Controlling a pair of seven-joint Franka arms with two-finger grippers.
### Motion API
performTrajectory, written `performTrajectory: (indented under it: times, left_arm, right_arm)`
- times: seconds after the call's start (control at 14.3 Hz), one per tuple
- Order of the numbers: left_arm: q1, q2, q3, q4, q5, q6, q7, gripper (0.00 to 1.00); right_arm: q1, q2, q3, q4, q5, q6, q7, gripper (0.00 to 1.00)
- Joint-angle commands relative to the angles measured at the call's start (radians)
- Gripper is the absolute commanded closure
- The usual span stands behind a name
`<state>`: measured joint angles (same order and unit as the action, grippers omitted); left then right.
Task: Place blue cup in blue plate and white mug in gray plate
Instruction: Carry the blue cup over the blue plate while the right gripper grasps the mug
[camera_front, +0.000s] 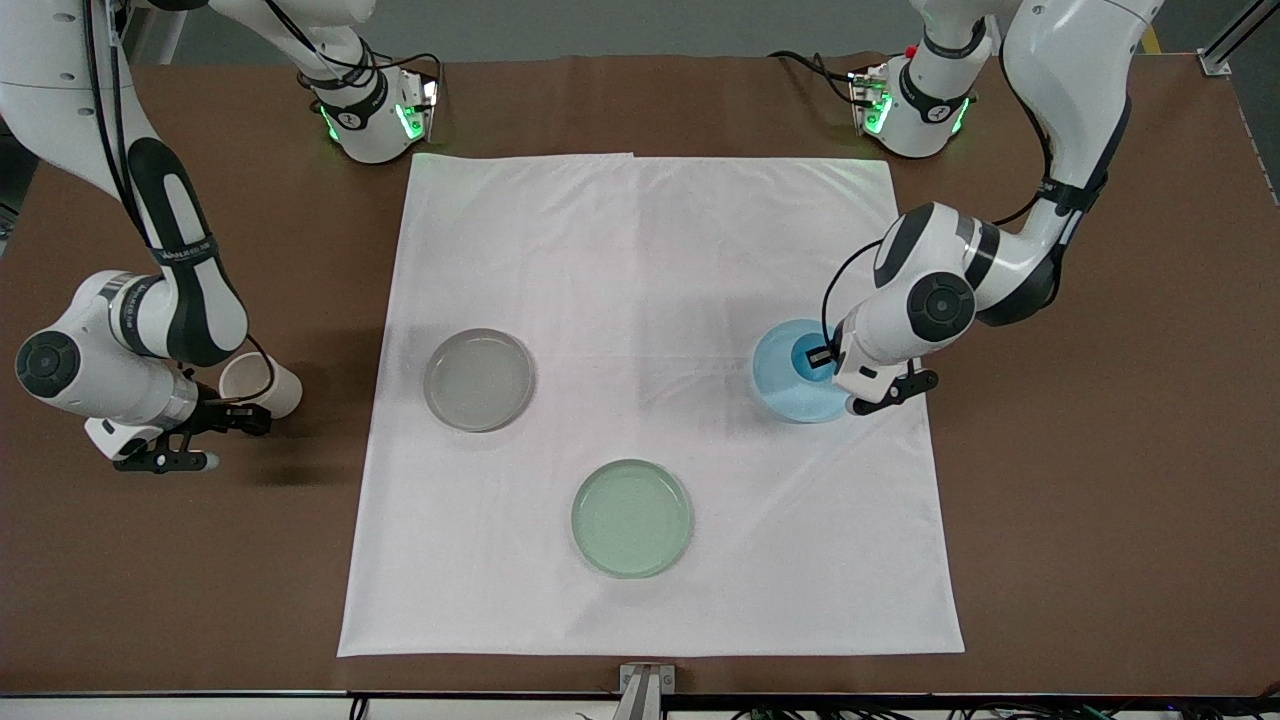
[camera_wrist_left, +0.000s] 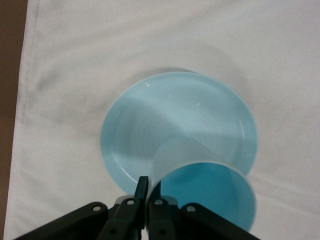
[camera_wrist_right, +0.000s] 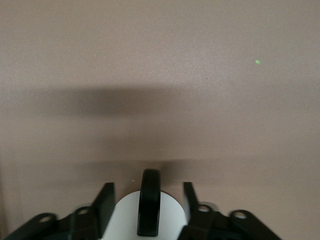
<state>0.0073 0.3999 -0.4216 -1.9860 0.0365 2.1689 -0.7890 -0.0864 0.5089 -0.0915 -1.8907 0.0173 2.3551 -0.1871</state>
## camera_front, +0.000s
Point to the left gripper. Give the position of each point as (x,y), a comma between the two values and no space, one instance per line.
(822,357)

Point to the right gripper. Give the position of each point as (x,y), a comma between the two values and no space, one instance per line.
(218,415)

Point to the blue cup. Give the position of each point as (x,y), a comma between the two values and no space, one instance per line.
(800,372)

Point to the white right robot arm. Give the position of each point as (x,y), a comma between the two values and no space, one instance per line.
(60,80)

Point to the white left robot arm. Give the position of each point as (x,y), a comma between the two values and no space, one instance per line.
(1060,60)

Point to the blue plate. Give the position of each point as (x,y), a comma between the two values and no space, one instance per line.
(790,400)

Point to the green plate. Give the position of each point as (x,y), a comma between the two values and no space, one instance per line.
(632,518)

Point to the gray plate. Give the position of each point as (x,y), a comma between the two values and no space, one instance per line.
(478,380)

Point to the white square cloth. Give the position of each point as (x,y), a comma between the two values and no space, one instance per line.
(650,300)

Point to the metal table bracket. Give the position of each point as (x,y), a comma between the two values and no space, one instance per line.
(646,690)

